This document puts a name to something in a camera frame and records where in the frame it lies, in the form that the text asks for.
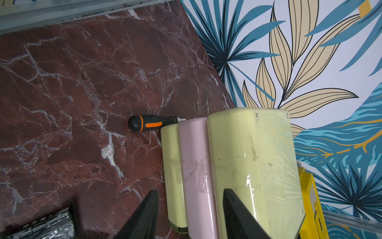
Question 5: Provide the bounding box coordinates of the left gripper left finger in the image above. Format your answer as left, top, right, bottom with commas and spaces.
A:
114, 190, 159, 239

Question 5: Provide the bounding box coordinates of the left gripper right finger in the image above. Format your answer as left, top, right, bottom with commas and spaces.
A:
223, 189, 270, 239

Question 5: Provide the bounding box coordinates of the black cookie packet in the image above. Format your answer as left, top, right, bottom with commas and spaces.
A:
1, 202, 79, 239

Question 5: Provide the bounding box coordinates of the light green drawer cabinet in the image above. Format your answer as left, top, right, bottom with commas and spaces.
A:
160, 107, 306, 239

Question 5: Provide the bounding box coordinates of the yellow black toolbox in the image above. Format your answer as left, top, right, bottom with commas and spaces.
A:
297, 167, 329, 239

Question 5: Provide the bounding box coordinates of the black orange screwdriver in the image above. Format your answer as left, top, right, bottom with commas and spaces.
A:
127, 115, 186, 132

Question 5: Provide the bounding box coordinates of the right metal corner post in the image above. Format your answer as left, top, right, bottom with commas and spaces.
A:
323, 210, 382, 234

